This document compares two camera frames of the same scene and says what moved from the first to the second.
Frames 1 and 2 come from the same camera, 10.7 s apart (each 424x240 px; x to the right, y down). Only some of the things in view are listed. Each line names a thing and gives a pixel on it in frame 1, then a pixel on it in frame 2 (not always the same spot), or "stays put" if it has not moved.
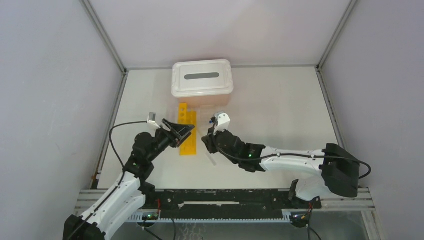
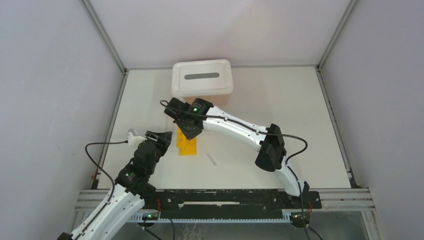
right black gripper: [207, 140] to [190, 134]
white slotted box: [202, 78] stays put
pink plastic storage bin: [205, 102] stays put
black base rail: [225, 204] stays put
